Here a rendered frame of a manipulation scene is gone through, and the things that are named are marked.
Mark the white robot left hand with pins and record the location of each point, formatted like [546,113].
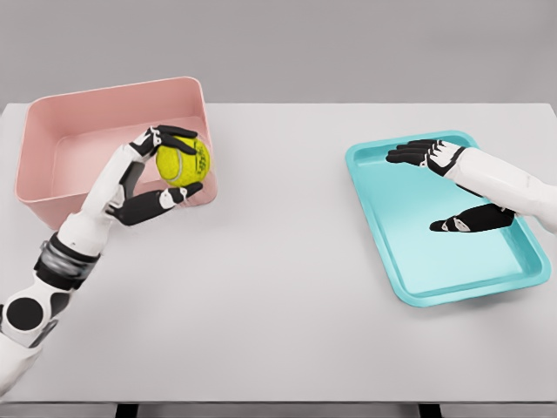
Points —
[106,191]

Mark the pink plastic basket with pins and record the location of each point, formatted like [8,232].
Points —
[41,152]

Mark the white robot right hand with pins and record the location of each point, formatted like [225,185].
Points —
[483,174]

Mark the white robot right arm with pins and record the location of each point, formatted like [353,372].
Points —
[544,200]

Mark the yellow tennis ball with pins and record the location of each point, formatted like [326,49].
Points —
[183,169]

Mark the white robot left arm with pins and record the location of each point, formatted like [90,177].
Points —
[76,237]

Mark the blue plastic tray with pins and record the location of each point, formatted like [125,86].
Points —
[439,261]

